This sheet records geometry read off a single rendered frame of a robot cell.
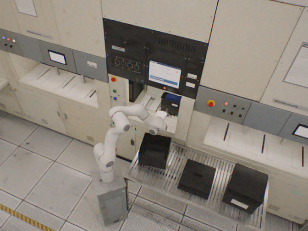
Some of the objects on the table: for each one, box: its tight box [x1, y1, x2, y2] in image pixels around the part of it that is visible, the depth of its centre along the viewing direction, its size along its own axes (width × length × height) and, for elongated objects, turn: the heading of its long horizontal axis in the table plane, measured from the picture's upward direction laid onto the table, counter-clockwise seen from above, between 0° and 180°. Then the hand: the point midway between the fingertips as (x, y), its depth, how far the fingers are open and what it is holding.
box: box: [222, 163, 269, 215], centre depth 225 cm, size 29×29×25 cm
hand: (164, 109), depth 246 cm, fingers open, 4 cm apart
